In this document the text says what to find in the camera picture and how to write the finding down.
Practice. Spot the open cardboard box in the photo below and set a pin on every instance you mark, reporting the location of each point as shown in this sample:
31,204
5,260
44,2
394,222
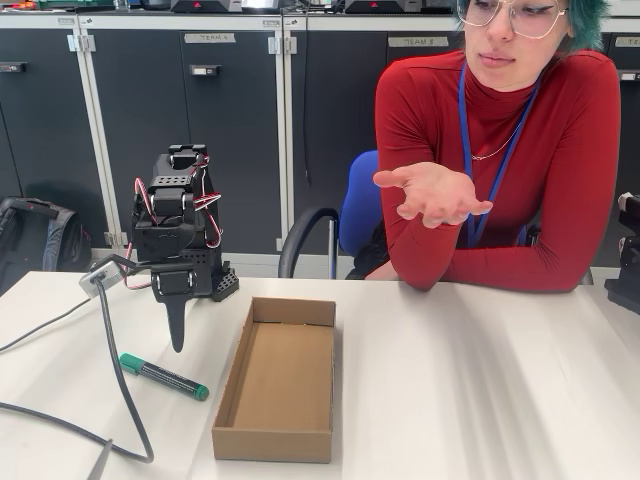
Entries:
280,380

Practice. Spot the blue office chair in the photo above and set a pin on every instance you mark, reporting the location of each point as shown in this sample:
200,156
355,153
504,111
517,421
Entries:
357,200

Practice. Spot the dark grey cabinet door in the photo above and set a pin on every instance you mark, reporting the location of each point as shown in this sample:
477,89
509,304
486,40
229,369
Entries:
631,150
340,100
240,150
40,150

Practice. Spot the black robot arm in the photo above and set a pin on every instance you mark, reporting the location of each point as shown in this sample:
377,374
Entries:
205,270

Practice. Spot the right forearm red sleeve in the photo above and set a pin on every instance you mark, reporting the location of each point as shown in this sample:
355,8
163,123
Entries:
425,255

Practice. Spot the person in red sweater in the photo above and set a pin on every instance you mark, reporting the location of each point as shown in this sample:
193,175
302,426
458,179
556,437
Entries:
550,125

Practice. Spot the black backpack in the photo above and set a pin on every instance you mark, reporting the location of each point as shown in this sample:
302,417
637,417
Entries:
30,240

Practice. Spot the team 5 tape label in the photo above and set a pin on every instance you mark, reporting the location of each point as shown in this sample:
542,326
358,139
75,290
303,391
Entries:
417,42

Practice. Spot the person's right hand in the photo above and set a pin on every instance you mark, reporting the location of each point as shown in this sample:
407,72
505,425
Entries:
440,192

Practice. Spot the cut off tape label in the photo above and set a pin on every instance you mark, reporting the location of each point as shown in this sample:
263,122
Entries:
629,42

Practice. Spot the idle black robot arm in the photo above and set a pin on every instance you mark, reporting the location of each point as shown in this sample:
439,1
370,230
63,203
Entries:
627,295

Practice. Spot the black device with red logo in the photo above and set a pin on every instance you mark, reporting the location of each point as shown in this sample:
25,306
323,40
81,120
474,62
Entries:
382,6
205,6

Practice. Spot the gold rimmed glasses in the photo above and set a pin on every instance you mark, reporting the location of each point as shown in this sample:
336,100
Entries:
537,20

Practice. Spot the green permanent marker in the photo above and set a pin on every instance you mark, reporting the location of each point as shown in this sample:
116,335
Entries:
165,377

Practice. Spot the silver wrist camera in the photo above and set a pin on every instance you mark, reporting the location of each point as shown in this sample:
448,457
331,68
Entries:
100,279

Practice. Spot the left forearm red sleeve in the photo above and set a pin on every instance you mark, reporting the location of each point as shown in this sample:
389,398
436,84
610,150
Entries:
525,270

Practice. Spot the team 4 tape label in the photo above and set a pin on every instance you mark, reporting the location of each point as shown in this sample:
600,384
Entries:
210,38

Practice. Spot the green crate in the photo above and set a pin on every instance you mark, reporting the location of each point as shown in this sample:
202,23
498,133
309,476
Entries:
65,4

